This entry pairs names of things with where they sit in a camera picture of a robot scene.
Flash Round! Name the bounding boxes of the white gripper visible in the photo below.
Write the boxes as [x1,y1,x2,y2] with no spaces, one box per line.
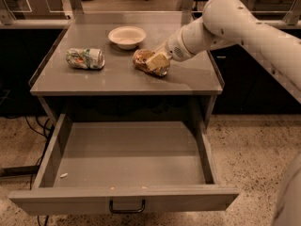
[146,24,207,71]

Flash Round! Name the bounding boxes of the crushed orange soda can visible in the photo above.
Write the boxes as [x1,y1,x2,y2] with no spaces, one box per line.
[133,49,170,77]

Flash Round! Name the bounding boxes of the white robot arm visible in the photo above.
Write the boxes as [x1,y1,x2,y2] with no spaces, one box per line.
[145,0,301,226]

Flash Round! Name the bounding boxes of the grey metal counter cabinet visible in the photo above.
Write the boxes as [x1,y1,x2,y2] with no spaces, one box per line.
[30,11,224,121]

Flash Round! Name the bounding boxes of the crushed green white can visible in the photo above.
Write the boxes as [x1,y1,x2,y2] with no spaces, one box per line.
[66,48,105,70]

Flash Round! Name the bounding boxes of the open grey top drawer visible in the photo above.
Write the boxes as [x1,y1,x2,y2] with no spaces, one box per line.
[9,114,239,215]

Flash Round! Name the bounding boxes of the white paper bowl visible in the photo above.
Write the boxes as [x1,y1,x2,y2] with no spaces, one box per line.
[108,26,147,50]

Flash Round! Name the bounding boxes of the black drawer handle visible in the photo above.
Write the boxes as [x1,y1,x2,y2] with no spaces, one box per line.
[109,200,146,215]

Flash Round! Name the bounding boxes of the white horizontal rail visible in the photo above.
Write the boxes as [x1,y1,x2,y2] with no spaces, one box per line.
[0,18,301,30]

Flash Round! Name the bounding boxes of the black floor cables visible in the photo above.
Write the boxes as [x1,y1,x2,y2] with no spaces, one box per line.
[0,88,55,226]

